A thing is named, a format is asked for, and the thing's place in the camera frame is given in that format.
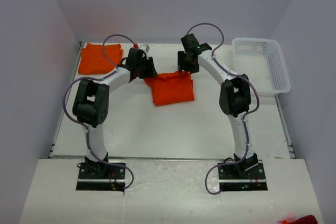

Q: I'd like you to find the orange t shirt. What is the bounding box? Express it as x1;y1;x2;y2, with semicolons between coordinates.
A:
144;71;195;106
78;43;123;75

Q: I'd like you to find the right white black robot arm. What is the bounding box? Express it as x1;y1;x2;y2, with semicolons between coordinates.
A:
177;34;258;178

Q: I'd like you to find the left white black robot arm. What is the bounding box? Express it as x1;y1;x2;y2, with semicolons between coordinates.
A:
72;44;158;178

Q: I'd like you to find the folded orange t shirt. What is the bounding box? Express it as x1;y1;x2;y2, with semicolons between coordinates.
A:
78;43;123;75

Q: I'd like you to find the white plastic laundry basket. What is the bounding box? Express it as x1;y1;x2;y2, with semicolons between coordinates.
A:
232;38;291;96

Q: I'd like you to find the red cloth at edge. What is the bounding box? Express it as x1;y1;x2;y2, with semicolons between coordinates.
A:
277;215;318;224

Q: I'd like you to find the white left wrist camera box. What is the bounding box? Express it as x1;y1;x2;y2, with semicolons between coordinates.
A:
140;44;150;53

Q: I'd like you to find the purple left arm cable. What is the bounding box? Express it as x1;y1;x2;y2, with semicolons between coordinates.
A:
61;34;139;190

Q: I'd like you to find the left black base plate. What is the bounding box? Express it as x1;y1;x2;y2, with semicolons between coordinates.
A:
76;162;125;192

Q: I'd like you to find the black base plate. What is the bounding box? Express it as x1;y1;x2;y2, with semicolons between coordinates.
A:
218;161;268;192
76;162;125;192

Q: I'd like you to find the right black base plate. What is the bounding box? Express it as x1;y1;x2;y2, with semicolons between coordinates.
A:
218;161;268;192

